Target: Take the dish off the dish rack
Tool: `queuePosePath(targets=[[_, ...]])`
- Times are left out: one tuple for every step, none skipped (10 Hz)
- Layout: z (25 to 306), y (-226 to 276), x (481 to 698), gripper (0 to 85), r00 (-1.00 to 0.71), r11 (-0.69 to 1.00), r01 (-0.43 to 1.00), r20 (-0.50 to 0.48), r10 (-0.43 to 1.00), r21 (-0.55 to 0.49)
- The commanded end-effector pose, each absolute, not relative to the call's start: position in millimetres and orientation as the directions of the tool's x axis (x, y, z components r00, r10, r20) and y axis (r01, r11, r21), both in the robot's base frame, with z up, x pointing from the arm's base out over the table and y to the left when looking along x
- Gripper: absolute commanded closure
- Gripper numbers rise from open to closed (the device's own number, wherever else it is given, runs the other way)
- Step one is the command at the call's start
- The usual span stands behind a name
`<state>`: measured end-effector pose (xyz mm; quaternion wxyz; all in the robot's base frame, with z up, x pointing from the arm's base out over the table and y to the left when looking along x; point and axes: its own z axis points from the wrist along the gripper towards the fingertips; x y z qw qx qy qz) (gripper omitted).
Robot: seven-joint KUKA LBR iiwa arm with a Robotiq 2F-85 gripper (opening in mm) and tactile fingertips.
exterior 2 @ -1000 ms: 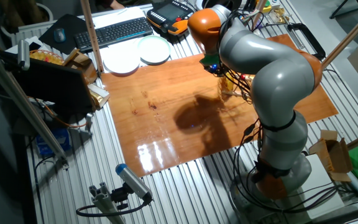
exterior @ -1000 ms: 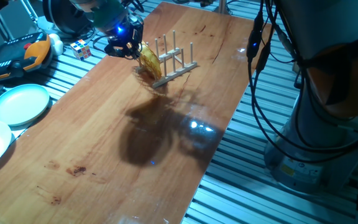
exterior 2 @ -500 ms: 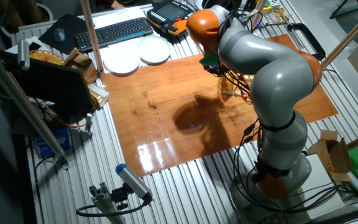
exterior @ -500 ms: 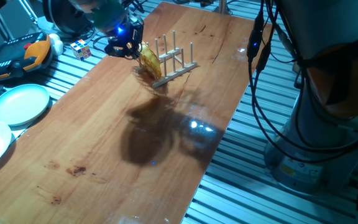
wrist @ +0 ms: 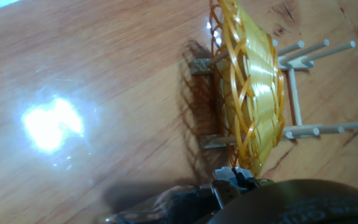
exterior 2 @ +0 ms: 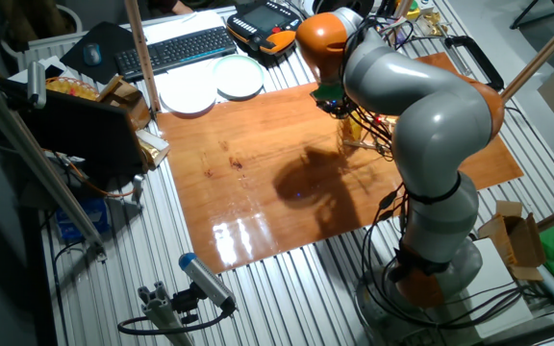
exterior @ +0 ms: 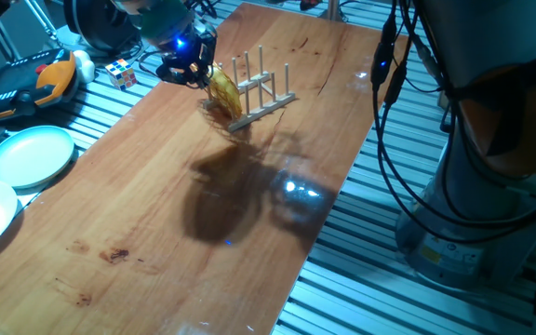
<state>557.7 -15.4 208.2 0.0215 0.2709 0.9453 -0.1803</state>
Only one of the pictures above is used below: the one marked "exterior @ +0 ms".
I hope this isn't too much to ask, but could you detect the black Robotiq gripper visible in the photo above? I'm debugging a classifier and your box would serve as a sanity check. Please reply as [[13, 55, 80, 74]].
[[155, 21, 218, 89]]

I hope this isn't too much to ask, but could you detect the yellow woven plastic dish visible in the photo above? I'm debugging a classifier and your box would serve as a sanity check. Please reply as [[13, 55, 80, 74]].
[[207, 62, 244, 120]]

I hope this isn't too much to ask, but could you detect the Rubik's cube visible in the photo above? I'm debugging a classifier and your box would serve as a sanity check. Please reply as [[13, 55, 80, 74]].
[[104, 58, 138, 91]]

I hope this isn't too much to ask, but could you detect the white rounded figurine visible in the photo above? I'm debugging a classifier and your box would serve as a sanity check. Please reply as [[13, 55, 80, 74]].
[[72, 49, 96, 84]]

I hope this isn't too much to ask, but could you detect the glossy wooden board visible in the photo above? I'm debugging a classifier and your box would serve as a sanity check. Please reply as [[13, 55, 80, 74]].
[[0, 2, 411, 335]]

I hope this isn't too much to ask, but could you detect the black orange teach pendant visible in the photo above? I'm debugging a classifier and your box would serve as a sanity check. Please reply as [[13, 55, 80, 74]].
[[0, 47, 81, 124]]

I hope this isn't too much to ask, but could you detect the pale green plate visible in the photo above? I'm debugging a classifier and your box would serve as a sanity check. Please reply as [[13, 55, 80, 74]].
[[0, 125, 76, 190]]

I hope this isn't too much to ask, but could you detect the black cable spool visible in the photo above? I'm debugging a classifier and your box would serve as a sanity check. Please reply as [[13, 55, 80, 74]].
[[62, 0, 141, 53]]

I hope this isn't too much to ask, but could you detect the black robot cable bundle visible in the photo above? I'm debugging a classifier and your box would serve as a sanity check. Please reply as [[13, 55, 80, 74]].
[[369, 0, 536, 246]]

